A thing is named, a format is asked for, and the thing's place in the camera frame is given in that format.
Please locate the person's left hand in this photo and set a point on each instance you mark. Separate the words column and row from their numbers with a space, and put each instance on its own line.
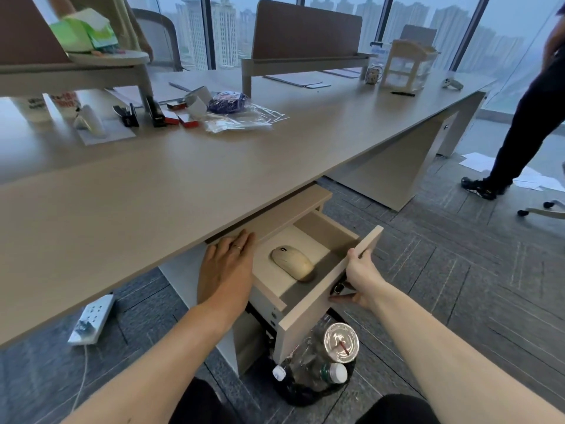
column 223, row 278

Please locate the person's right hand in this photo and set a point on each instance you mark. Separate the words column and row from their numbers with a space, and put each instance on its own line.
column 364, row 282

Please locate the person's right thumb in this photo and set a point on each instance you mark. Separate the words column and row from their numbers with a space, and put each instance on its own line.
column 344, row 298

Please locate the person's left fingers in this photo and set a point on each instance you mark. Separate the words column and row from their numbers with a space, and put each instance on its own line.
column 236, row 253

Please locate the beige wooden drawer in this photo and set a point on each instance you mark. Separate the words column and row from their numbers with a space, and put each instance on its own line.
column 309, row 300

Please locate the person's right forearm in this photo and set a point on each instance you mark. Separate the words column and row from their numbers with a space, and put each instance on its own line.
column 450, row 362

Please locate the person's left forearm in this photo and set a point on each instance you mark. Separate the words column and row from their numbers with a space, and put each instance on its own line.
column 154, row 370

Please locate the clear plastic cup red straw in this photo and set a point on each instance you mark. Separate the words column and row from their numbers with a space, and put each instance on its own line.
column 341, row 343

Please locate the beige computer mouse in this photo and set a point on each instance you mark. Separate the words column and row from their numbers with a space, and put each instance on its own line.
column 293, row 262

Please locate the clear bottle white cap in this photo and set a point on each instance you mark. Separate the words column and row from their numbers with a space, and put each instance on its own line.
column 287, row 368
column 333, row 374

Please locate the white drawer cabinet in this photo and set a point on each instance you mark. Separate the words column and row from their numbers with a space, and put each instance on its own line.
column 247, row 339

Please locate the black trash bin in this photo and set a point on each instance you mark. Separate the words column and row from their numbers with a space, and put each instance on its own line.
column 304, row 392

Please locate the clear plastic bag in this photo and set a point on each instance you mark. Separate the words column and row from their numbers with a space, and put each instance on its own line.
column 247, row 121

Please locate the red staple box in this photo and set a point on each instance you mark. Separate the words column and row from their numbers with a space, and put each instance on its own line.
column 171, row 120
column 189, row 122
column 175, row 105

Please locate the blue bundle in bag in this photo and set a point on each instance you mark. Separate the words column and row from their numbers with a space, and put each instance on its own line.
column 227, row 102

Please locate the person's black trousers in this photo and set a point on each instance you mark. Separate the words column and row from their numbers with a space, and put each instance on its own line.
column 198, row 406

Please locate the white power strip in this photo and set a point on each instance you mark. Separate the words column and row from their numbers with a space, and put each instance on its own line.
column 90, row 320

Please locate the black stapler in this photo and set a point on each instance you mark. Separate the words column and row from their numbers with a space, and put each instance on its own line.
column 155, row 112

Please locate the white paper sheet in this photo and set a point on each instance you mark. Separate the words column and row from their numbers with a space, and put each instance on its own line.
column 342, row 73
column 117, row 132

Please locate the black binder clip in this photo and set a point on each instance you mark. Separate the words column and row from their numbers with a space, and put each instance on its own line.
column 126, row 115

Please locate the white notebook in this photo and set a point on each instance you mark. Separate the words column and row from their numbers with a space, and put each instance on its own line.
column 293, row 79

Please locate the white papers on floor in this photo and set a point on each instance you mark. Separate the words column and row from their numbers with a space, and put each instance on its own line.
column 479, row 162

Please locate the white computer mouse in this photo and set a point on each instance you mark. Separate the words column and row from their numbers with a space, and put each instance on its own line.
column 89, row 121

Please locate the black pen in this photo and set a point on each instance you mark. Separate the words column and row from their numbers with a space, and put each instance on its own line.
column 403, row 94

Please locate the white chair base with casters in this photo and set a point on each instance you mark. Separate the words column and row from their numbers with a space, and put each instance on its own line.
column 543, row 211

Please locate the patterned ceramic mug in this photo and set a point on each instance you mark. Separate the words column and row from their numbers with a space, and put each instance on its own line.
column 373, row 75

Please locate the grey mesh office chair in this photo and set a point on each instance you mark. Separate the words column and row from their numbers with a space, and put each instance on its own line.
column 161, row 37

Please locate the white round tray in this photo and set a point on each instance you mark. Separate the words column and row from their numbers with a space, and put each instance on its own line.
column 110, row 57

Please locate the brown desk divider panel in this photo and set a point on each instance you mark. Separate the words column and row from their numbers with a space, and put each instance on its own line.
column 307, row 28
column 26, row 30

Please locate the grey desk riser shelf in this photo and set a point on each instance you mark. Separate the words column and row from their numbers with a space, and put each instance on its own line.
column 75, row 77

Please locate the white handheld controller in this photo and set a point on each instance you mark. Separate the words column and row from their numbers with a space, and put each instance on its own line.
column 453, row 83

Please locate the small wooden shelf rack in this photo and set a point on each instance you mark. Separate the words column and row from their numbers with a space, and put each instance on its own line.
column 408, row 61

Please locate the clear water bottle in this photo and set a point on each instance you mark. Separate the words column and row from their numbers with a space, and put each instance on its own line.
column 379, row 55

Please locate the green tissue pack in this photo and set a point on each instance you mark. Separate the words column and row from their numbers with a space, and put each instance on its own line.
column 86, row 33

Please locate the grey office chair back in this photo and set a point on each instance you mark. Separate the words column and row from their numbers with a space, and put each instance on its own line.
column 418, row 34

